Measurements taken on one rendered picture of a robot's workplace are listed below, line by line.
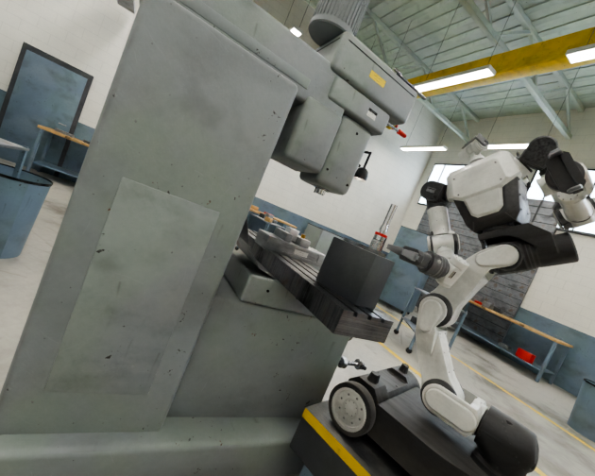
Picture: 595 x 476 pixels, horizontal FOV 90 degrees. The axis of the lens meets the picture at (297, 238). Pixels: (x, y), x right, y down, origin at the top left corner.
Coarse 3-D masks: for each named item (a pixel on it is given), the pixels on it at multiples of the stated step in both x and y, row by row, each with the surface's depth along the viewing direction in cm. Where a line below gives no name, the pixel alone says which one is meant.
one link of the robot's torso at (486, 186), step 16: (480, 160) 128; (496, 160) 120; (512, 160) 119; (448, 176) 138; (464, 176) 129; (480, 176) 124; (496, 176) 119; (512, 176) 117; (448, 192) 137; (464, 192) 128; (480, 192) 123; (496, 192) 119; (512, 192) 117; (464, 208) 129; (480, 208) 123; (496, 208) 118; (512, 208) 116; (528, 208) 130; (480, 224) 124; (496, 224) 121; (512, 224) 121
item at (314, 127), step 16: (304, 112) 117; (320, 112) 120; (288, 128) 122; (304, 128) 119; (320, 128) 122; (336, 128) 125; (288, 144) 118; (304, 144) 120; (320, 144) 124; (288, 160) 123; (304, 160) 122; (320, 160) 125
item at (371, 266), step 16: (336, 240) 115; (336, 256) 112; (352, 256) 107; (368, 256) 101; (384, 256) 105; (320, 272) 116; (336, 272) 110; (352, 272) 105; (368, 272) 100; (384, 272) 105; (336, 288) 108; (352, 288) 103; (368, 288) 102; (368, 304) 105
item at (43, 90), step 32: (32, 64) 549; (64, 64) 570; (32, 96) 560; (64, 96) 580; (0, 128) 551; (32, 128) 571; (64, 128) 591; (544, 224) 703; (512, 288) 715; (480, 320) 753
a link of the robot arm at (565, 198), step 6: (582, 162) 92; (588, 174) 90; (588, 180) 91; (588, 186) 93; (558, 192) 102; (582, 192) 96; (588, 192) 95; (558, 198) 102; (564, 198) 100; (570, 198) 98; (576, 198) 97; (582, 198) 97; (570, 204) 100
